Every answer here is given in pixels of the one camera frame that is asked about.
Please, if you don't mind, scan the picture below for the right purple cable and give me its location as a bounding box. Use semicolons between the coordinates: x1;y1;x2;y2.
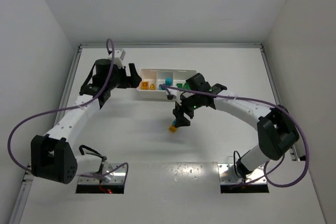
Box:
160;83;310;188

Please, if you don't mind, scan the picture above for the yellow arch lego brick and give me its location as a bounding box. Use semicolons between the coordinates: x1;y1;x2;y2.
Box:
169;125;177;133

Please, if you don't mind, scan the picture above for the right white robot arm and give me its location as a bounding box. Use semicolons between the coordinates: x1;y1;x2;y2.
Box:
165;73;299;178

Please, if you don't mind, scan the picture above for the white three-compartment tray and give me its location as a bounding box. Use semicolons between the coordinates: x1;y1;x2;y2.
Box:
137;68;197;100

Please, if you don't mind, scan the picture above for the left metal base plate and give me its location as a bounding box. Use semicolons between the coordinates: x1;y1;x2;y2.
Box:
77;162;129;186

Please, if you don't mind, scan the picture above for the yellow curved lego brick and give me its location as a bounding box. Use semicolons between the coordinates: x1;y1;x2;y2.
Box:
141;81;149;90

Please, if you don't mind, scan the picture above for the blue rectangular lego brick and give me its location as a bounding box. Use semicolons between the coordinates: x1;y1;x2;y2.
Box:
165;78;173;86

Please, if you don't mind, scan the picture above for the small green lego brick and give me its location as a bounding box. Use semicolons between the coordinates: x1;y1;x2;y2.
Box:
183;83;190;90

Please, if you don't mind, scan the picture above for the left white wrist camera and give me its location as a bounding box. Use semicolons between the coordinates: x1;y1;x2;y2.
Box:
107;49;125;69

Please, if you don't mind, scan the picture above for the metal base plate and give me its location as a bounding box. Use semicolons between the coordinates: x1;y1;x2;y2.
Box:
77;162;129;186
218;163;269;187

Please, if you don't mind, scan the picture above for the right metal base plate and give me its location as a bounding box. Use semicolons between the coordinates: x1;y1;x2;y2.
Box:
218;163;269;187

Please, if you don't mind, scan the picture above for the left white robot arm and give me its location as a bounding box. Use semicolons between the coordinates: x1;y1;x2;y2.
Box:
30;59;142;184

